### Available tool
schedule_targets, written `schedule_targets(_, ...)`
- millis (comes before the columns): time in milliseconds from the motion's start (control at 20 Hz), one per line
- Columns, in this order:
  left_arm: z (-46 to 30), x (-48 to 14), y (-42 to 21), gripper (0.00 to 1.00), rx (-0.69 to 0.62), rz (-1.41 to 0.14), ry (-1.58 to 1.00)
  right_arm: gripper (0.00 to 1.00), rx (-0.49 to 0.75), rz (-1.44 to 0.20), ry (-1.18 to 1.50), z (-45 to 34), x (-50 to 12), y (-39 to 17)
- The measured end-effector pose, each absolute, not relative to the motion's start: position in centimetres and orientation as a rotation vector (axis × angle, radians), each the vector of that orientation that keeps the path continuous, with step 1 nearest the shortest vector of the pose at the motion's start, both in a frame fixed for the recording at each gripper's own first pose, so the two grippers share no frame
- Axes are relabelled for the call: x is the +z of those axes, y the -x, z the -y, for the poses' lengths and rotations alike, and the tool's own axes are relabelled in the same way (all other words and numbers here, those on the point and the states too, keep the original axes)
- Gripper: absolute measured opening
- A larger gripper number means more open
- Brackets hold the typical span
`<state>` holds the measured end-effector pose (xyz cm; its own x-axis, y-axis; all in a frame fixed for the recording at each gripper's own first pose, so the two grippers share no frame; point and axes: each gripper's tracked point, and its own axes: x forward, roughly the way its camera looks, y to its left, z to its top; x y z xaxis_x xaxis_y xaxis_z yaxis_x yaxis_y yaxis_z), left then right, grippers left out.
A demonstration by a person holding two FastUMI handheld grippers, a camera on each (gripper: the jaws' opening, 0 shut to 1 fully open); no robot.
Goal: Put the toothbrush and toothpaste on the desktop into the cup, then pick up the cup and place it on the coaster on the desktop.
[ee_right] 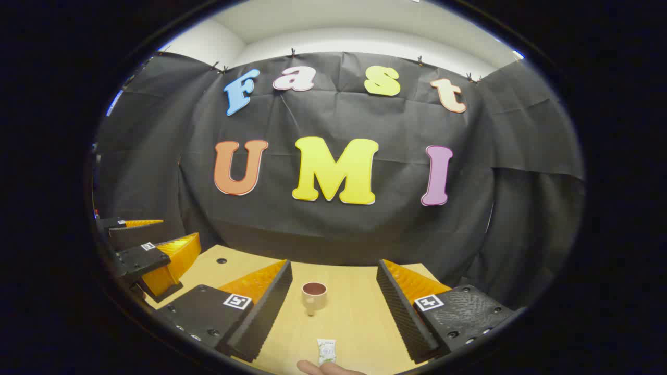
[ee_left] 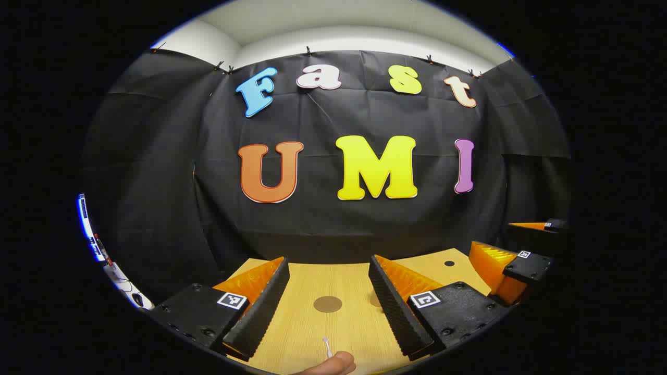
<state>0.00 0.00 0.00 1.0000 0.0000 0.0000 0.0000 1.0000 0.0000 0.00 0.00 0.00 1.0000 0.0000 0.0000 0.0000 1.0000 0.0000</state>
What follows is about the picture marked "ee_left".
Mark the pink white toothbrush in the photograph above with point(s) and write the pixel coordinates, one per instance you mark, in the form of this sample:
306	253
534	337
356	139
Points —
328	350

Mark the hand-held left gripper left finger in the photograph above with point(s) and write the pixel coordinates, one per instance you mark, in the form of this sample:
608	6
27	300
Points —
260	307

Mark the black computer mouse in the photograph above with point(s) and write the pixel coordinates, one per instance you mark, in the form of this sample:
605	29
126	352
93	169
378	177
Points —
137	300

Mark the computer monitor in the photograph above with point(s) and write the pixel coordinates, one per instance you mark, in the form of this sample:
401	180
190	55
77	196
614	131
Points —
86	219

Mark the wooden desktop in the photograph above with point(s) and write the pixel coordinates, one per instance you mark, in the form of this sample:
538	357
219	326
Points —
333	328

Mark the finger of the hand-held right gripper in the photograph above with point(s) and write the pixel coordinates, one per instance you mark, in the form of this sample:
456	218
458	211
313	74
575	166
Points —
536	237
526	268

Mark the black backdrop cloth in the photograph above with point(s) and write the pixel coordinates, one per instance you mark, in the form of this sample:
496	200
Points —
312	224

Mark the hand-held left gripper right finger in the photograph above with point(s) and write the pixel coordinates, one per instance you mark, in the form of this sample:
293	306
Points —
396	312

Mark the round brown coaster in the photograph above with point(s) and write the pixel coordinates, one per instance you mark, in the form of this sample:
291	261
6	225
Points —
328	304

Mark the white side desk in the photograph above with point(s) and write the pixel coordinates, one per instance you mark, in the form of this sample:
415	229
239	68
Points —
122	281

